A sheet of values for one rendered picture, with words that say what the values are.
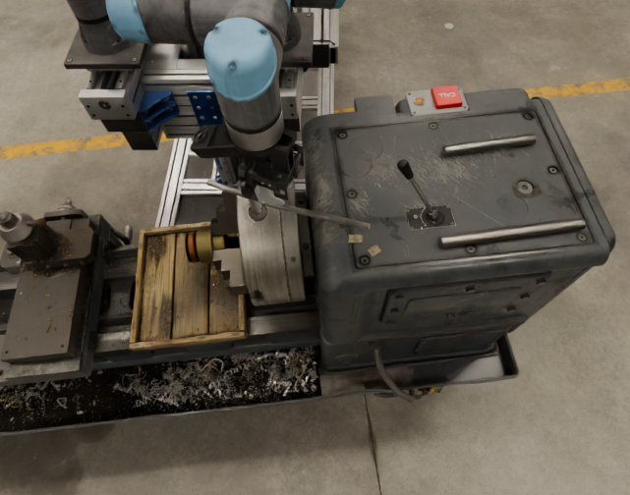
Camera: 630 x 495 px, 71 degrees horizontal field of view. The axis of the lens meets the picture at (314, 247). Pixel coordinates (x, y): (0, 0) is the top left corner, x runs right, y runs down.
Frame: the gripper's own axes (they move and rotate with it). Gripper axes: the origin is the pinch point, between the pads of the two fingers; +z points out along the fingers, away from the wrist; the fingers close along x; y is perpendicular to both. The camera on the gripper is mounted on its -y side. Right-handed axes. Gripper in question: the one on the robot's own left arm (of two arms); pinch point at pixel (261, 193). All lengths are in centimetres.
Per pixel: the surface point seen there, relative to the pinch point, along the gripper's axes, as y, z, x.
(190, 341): -15, 44, -26
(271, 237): 1.1, 14.2, -2.2
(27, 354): -49, 38, -43
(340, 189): 11.2, 11.5, 11.9
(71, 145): -171, 152, 58
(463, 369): 61, 79, -1
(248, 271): -1.5, 18.1, -9.8
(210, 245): -14.1, 24.6, -5.4
